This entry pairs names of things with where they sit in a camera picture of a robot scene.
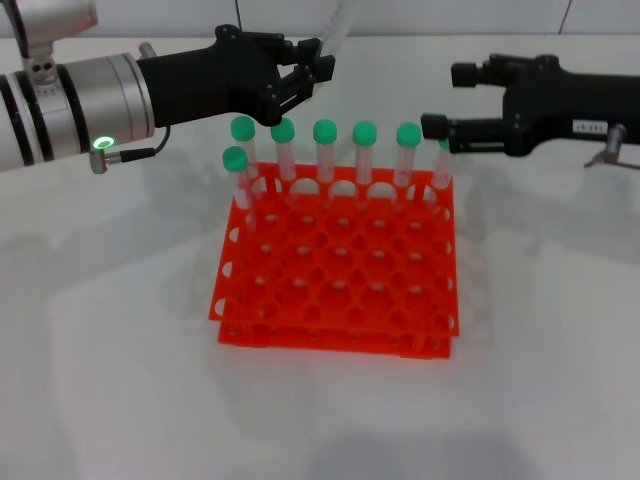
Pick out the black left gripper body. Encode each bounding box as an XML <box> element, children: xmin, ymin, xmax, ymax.
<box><xmin>137</xmin><ymin>24</ymin><xmax>297</xmax><ymax>129</ymax></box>

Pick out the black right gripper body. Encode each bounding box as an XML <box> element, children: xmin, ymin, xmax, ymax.
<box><xmin>489</xmin><ymin>53</ymin><xmax>640</xmax><ymax>159</ymax></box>

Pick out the green-capped clear test tube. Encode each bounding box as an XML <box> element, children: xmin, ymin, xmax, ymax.
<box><xmin>428</xmin><ymin>138</ymin><xmax>455</xmax><ymax>209</ymax></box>
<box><xmin>222</xmin><ymin>146</ymin><xmax>260</xmax><ymax>231</ymax></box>
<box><xmin>318</xmin><ymin>0</ymin><xmax>359</xmax><ymax>57</ymax></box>
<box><xmin>230</xmin><ymin>115</ymin><xmax>264</xmax><ymax>196</ymax></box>
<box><xmin>392</xmin><ymin>122</ymin><xmax>423</xmax><ymax>211</ymax></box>
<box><xmin>352</xmin><ymin>121</ymin><xmax>379</xmax><ymax>210</ymax></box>
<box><xmin>312</xmin><ymin>118</ymin><xmax>339</xmax><ymax>209</ymax></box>
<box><xmin>270</xmin><ymin>118</ymin><xmax>299</xmax><ymax>201</ymax></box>

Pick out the orange plastic test tube rack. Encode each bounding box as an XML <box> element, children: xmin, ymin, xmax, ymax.
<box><xmin>208</xmin><ymin>160</ymin><xmax>460</xmax><ymax>360</ymax></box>

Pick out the right arm cable with plug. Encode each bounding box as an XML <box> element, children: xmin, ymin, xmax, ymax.
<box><xmin>583</xmin><ymin>123</ymin><xmax>640</xmax><ymax>170</ymax></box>

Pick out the arm cable with plug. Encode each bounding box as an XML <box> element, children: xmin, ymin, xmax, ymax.
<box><xmin>583</xmin><ymin>123</ymin><xmax>640</xmax><ymax>170</ymax></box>
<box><xmin>89</xmin><ymin>124</ymin><xmax>172</xmax><ymax>175</ymax></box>

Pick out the left arm cable with plug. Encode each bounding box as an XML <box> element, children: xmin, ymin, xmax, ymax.
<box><xmin>89</xmin><ymin>124</ymin><xmax>172</xmax><ymax>175</ymax></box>

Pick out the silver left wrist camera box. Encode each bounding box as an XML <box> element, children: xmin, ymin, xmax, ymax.
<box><xmin>0</xmin><ymin>0</ymin><xmax>99</xmax><ymax>91</ymax></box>

